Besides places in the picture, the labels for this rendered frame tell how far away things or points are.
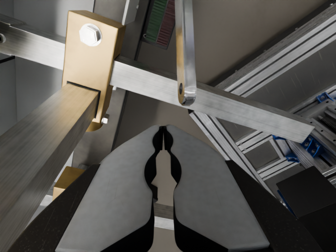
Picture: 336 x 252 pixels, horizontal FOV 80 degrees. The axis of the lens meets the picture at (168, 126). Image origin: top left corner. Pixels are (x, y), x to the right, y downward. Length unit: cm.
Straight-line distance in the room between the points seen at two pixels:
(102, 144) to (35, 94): 19
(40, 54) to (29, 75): 27
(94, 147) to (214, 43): 81
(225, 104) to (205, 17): 83
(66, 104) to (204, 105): 16
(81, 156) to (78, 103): 28
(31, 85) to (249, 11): 94
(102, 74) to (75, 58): 3
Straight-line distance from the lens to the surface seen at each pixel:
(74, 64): 25
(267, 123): 30
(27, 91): 56
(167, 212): 42
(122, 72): 25
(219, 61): 112
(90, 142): 46
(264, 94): 102
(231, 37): 111
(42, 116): 19
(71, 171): 39
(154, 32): 36
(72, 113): 20
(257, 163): 123
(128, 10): 27
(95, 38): 22
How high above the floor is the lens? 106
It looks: 60 degrees down
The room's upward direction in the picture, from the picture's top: 177 degrees clockwise
